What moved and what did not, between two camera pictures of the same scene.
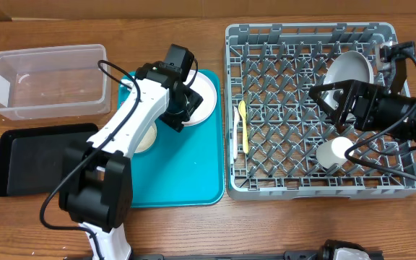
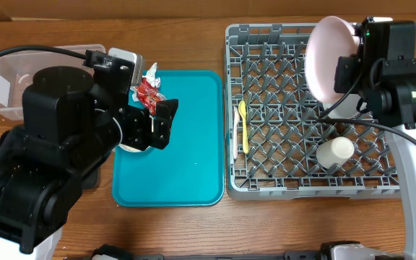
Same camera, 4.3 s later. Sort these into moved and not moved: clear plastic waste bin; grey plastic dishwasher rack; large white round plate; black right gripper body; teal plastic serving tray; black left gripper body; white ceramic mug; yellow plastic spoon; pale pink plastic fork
Moved: black right gripper body; black left gripper body; large white round plate
Not moved: teal plastic serving tray; clear plastic waste bin; grey plastic dishwasher rack; white ceramic mug; pale pink plastic fork; yellow plastic spoon
